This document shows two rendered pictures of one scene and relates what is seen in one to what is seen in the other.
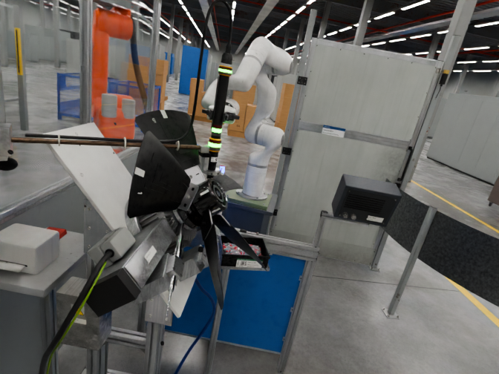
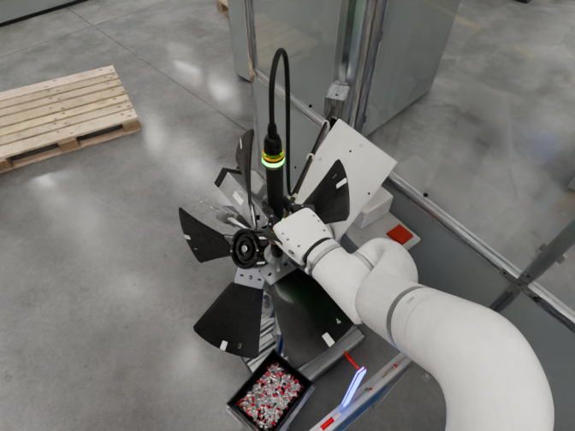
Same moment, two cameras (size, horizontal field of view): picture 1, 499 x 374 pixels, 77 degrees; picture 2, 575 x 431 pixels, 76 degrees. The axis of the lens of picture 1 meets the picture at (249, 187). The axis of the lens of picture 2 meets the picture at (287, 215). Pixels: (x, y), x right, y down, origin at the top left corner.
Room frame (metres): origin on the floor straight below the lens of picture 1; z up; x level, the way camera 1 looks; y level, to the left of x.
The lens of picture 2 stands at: (1.54, -0.16, 2.11)
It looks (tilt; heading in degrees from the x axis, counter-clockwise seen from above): 51 degrees down; 143
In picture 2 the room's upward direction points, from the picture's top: straight up
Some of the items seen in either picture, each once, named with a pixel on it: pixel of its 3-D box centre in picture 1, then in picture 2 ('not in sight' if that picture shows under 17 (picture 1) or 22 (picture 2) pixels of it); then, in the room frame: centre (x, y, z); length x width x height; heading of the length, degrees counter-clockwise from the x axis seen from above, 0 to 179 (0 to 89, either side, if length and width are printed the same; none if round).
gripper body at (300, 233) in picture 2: (223, 113); (305, 237); (1.19, 0.15, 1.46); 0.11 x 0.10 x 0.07; 179
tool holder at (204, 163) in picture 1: (209, 159); (277, 242); (1.08, 0.16, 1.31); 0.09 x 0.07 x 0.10; 124
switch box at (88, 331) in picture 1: (85, 313); not in sight; (0.87, 0.49, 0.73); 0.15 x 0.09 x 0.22; 89
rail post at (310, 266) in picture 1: (295, 318); not in sight; (1.44, -0.39, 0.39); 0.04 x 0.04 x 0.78; 89
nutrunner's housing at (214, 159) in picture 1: (218, 116); (275, 206); (1.09, 0.15, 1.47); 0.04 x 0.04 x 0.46
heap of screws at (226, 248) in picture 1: (243, 254); (269, 397); (1.28, -0.03, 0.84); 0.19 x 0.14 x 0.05; 103
